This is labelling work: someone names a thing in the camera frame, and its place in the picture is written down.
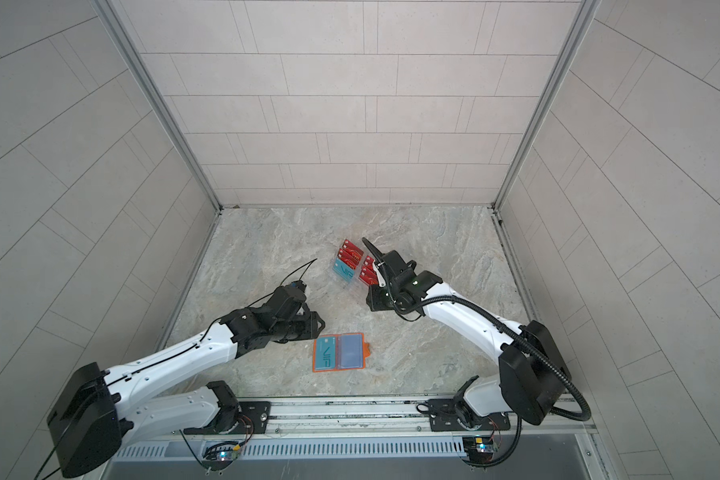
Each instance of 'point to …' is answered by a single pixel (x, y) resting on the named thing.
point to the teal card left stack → (345, 272)
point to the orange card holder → (340, 352)
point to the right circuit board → (479, 450)
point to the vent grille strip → (298, 448)
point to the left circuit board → (220, 455)
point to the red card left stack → (350, 254)
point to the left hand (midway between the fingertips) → (330, 325)
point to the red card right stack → (368, 271)
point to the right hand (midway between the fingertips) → (367, 302)
